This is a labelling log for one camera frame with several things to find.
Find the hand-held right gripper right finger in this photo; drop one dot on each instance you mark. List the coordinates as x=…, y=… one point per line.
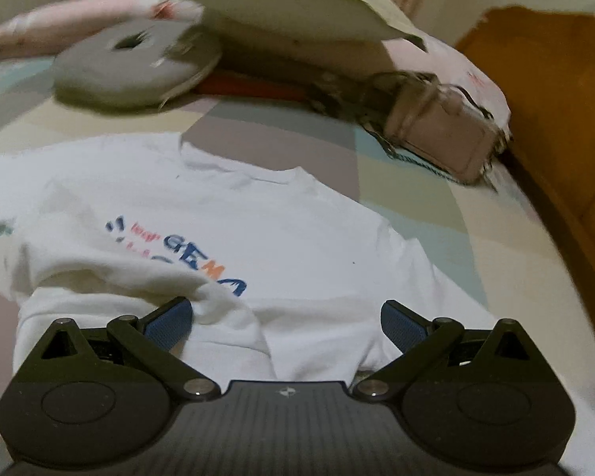
x=401, y=327

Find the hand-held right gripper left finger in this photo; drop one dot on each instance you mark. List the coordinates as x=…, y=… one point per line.
x=171, y=325

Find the white printed sweatshirt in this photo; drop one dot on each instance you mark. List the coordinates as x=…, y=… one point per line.
x=228, y=208

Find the pink handbag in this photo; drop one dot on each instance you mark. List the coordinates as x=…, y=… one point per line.
x=441, y=129

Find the dark patterned cloth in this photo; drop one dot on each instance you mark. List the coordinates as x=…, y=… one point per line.
x=337, y=94

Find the orange red cloth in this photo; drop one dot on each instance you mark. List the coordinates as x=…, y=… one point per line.
x=258, y=84

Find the grey donut pillow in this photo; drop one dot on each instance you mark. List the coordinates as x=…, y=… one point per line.
x=119, y=69

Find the wooden bed headboard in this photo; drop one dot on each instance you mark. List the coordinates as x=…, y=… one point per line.
x=550, y=84

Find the beige pillow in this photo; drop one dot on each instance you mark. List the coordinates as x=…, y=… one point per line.
x=287, y=59

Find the pink floral quilt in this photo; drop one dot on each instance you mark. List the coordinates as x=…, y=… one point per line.
x=54, y=25

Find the pale green pillow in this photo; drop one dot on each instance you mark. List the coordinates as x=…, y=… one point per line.
x=287, y=5

